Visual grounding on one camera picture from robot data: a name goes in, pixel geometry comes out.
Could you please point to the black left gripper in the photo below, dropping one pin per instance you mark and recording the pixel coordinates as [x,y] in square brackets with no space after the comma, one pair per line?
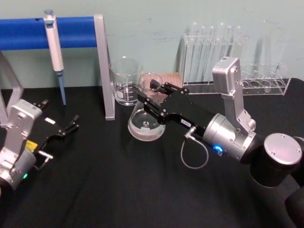
[47,130]

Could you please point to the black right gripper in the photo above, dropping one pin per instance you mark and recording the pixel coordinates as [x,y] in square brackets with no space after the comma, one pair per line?
[187,111]

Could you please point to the clear glass conical flask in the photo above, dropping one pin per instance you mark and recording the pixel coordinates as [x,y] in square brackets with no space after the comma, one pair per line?
[145,128]

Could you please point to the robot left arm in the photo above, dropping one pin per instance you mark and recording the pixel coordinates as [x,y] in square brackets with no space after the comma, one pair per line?
[19,118]

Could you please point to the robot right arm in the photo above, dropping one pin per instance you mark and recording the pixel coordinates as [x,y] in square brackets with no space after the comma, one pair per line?
[280,147]

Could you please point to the pink plastic tip box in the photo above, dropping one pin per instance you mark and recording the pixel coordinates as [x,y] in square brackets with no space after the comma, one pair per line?
[172,79]

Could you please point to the clear glass beaker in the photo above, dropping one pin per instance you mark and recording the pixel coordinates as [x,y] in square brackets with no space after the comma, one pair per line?
[123,78]

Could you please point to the clear glass test tube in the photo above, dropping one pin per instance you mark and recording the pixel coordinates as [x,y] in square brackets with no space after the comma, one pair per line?
[229,40]
[237,40]
[203,47]
[211,47]
[222,42]
[194,47]

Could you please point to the white and blue pipette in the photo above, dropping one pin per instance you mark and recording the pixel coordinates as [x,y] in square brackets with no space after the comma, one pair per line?
[54,52]

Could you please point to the grey stand with blue bar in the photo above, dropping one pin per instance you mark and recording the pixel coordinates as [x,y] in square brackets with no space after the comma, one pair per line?
[23,33]

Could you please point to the black table cloth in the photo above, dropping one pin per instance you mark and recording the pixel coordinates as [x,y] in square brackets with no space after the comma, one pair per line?
[118,190]

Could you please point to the clear acrylic test tube rack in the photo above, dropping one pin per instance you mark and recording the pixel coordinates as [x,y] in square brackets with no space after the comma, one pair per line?
[261,83]

